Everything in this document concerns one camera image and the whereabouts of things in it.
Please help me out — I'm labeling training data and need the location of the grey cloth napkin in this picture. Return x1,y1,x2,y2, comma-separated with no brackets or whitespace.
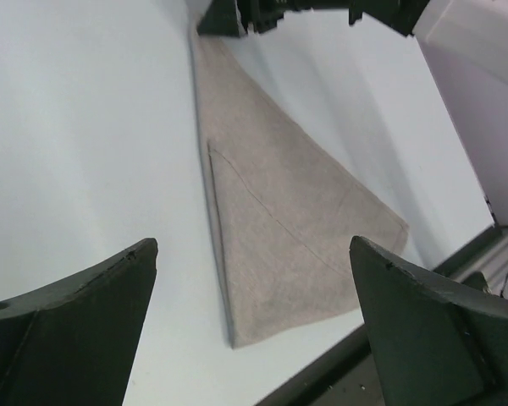
190,31,409,348

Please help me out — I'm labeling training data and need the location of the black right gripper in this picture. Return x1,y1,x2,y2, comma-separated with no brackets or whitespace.
196,0,429,38

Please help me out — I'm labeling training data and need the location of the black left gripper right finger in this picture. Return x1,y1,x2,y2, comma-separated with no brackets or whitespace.
350,236,508,405

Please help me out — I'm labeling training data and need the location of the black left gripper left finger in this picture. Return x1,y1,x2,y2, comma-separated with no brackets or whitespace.
0,239,157,405

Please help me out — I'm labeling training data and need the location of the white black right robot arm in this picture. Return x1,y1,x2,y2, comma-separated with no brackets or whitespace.
197,0,508,84

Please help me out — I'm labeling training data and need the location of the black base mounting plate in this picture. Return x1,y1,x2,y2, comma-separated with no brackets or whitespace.
263,226,508,405

